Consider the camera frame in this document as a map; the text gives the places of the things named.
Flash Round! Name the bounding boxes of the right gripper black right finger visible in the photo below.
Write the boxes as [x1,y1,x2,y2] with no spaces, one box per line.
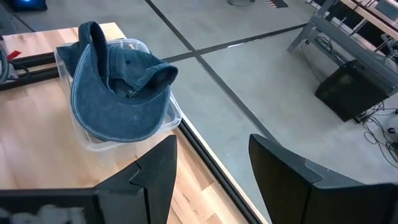
[248,133,398,224]

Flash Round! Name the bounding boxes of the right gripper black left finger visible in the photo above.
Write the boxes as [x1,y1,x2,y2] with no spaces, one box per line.
[0,134,178,224]

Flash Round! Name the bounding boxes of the blue denim cap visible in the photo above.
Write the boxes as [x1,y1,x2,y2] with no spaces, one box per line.
[70,39,179,143]
[56,21,108,78]

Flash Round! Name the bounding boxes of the small clear plastic bin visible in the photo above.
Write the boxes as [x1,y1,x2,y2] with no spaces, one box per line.
[54,37,183,154]

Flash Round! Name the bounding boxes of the black speaker box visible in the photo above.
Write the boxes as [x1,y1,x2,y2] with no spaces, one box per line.
[314,59,398,123]

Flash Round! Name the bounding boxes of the wooden desk top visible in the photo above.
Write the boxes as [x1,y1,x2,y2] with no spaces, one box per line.
[340,0,398,42]

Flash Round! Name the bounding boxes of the red tag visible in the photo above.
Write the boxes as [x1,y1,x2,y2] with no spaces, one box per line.
[6,49,22,62]

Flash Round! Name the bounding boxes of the blue lit device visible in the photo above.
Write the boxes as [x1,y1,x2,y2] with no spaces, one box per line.
[11,0,49,12]

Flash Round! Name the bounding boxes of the black floor cables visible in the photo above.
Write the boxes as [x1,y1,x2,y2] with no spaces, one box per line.
[361,101,398,170]

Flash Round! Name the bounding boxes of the grey metal desk frame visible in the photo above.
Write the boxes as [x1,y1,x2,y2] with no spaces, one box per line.
[287,14,398,91]

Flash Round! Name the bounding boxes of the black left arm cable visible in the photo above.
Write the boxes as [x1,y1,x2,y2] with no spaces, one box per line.
[8,63,31,81]

